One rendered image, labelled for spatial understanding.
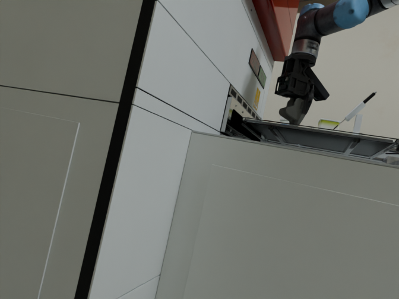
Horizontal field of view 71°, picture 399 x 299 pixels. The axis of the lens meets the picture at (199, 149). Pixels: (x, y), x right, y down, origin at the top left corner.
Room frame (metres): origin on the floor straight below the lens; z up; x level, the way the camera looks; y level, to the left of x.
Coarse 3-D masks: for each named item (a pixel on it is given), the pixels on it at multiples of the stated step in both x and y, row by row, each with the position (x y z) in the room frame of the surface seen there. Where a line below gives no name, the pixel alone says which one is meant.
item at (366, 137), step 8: (248, 120) 0.75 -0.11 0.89; (256, 120) 0.74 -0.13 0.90; (264, 120) 0.74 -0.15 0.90; (288, 128) 0.71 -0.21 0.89; (296, 128) 0.70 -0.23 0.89; (304, 128) 0.69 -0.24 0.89; (312, 128) 0.69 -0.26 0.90; (320, 128) 0.68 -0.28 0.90; (344, 136) 0.66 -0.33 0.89; (352, 136) 0.65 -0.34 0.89; (360, 136) 0.64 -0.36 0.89; (368, 136) 0.64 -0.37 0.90; (376, 136) 0.63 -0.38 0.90; (384, 136) 0.63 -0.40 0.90
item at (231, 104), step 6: (228, 96) 0.73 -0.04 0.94; (228, 102) 0.73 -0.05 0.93; (234, 102) 0.75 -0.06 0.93; (228, 108) 0.73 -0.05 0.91; (234, 108) 0.76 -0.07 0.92; (240, 108) 0.81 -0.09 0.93; (228, 114) 0.73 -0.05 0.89; (240, 114) 0.82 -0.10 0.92; (246, 114) 0.88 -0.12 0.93; (222, 120) 0.73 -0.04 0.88; (228, 120) 0.73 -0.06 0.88; (222, 126) 0.73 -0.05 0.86; (228, 126) 0.74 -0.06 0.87; (222, 132) 0.75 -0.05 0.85; (228, 132) 0.75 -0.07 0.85; (234, 132) 0.80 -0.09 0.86; (240, 132) 0.86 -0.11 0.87; (258, 132) 1.10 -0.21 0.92; (246, 138) 0.93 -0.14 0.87; (258, 138) 1.13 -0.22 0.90
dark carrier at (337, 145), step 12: (264, 132) 0.91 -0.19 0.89; (288, 132) 0.81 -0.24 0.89; (300, 132) 0.76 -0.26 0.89; (312, 132) 0.72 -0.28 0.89; (300, 144) 1.00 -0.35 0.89; (312, 144) 0.94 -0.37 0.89; (324, 144) 0.88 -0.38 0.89; (336, 144) 0.83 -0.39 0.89; (348, 144) 0.78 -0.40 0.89; (360, 144) 0.74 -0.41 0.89; (372, 144) 0.71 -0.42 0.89; (384, 144) 0.67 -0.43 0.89
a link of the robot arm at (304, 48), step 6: (294, 42) 0.81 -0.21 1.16; (300, 42) 0.79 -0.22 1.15; (306, 42) 0.78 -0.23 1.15; (312, 42) 0.78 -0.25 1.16; (294, 48) 0.80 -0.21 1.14; (300, 48) 0.79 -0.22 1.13; (306, 48) 0.78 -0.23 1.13; (312, 48) 0.79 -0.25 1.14; (318, 48) 0.80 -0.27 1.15; (306, 54) 0.79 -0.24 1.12; (312, 54) 0.79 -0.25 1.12
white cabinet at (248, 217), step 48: (192, 144) 0.58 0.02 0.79; (240, 144) 0.54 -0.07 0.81; (192, 192) 0.57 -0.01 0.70; (240, 192) 0.52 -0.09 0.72; (288, 192) 0.49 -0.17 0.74; (336, 192) 0.46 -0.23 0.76; (384, 192) 0.44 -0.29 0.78; (192, 240) 0.56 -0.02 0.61; (240, 240) 0.52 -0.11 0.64; (288, 240) 0.49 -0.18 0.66; (336, 240) 0.46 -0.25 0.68; (384, 240) 0.43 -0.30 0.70; (192, 288) 0.55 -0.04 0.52; (240, 288) 0.51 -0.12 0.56; (288, 288) 0.48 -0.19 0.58; (336, 288) 0.45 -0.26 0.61; (384, 288) 0.43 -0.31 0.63
